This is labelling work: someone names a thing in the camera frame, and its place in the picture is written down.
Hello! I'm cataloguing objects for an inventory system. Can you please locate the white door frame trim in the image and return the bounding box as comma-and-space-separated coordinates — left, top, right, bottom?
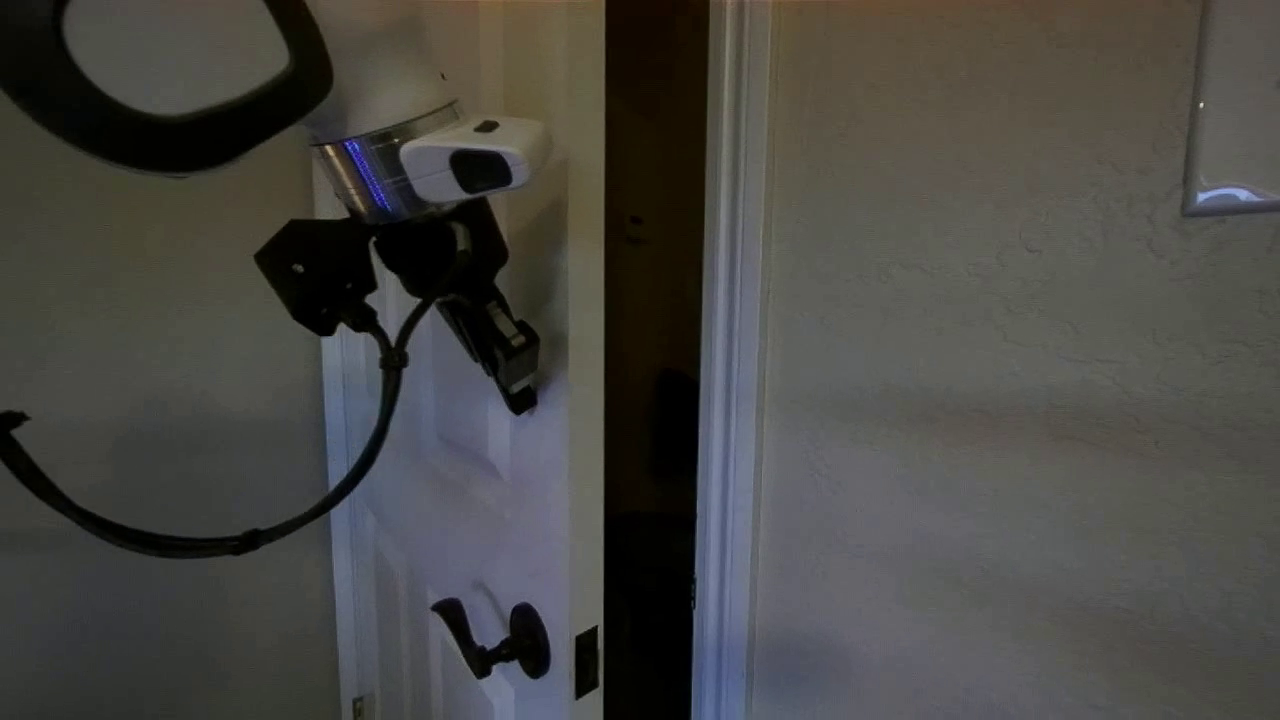
688, 0, 781, 720

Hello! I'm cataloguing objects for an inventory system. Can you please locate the black cable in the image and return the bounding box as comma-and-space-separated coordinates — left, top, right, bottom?
0, 293, 440, 560

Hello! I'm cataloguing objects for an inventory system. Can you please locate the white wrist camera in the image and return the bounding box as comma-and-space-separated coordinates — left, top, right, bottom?
395, 112, 560, 209

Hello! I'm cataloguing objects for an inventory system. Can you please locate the black lever door handle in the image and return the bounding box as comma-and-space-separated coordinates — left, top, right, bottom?
428, 594, 557, 685

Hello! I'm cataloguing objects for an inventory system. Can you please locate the black rounded ring frame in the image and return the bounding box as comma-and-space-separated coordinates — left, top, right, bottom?
0, 0, 342, 180

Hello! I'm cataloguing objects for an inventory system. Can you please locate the white panelled door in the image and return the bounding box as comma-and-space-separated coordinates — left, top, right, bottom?
317, 0, 611, 720

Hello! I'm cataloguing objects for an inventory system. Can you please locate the dark door latch plate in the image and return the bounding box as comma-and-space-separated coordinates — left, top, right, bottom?
573, 623, 603, 699

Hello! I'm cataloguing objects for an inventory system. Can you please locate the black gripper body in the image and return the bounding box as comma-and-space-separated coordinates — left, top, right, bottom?
374, 197, 511, 312

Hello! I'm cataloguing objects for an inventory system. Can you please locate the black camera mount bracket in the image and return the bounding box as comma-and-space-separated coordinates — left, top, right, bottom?
253, 215, 394, 342

